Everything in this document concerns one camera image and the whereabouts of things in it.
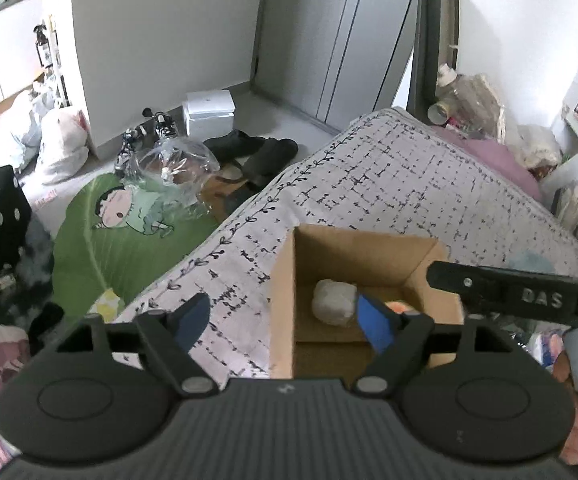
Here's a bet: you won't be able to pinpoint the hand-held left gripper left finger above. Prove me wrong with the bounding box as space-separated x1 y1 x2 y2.
56 293 220 398

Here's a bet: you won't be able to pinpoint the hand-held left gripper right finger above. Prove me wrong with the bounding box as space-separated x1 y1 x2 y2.
353 293 513 396

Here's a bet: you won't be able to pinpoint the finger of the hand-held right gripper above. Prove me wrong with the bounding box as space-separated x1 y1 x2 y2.
427 258 490 312

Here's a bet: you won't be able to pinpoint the grey soft ball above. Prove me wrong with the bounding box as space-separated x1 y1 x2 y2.
311 279 360 327

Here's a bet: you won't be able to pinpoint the brown cardboard box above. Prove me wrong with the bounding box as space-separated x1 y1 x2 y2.
268 225 466 382

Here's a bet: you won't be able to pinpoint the green leaf-shaped cartoon cushion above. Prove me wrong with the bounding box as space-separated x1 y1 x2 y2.
50 174 226 322

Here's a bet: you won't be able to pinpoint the white black-patterned bed blanket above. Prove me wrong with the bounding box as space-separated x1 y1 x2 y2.
113 107 578 382

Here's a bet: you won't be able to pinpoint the pink pillow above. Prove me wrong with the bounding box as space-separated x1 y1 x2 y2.
434 125 546 202

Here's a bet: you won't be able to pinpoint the white lace bundle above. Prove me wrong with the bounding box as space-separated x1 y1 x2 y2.
515 124 564 170

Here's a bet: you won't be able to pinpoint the clear plastic bag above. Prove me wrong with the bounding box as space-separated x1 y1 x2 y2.
118 137 220 212

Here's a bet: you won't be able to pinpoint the grey fuzzy blanket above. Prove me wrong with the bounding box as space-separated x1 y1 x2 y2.
16 214 57 313

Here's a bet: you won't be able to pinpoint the crumpled clear plastic wrap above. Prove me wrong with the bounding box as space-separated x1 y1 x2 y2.
448 73 508 142

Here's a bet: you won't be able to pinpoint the pair of black shoes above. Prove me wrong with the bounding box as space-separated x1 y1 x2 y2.
203 129 300 183

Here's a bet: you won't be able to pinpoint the clear plastic bottle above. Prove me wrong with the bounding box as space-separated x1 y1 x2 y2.
436 64 464 111

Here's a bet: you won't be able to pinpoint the pair of black-white sneakers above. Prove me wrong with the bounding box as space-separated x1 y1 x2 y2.
115 107 178 172

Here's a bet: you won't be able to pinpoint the white square box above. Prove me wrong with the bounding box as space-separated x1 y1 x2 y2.
182 89 236 139

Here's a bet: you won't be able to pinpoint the white plastic bags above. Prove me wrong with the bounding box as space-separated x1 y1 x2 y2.
10 89 90 187

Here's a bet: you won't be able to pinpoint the dark bed headboard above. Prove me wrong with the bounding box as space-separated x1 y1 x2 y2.
405 0 464 122

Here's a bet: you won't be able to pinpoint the grey wardrobe doors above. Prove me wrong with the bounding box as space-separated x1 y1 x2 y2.
250 0 424 127

